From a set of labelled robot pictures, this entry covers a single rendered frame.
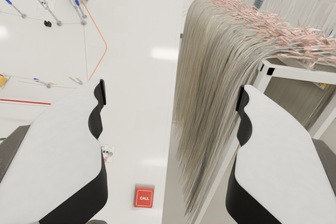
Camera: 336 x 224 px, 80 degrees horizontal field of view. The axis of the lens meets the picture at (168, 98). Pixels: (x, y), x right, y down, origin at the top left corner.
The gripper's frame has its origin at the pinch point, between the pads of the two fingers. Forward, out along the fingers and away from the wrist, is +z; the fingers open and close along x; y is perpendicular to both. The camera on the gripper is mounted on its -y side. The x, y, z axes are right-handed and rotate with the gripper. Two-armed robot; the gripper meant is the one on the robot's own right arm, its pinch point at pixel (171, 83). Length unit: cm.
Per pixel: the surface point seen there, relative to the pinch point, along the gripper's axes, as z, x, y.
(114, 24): 57, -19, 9
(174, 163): 130, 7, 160
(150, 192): 23, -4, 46
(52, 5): 57, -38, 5
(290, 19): 339, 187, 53
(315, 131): 52, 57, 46
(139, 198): 22, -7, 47
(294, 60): 60, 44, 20
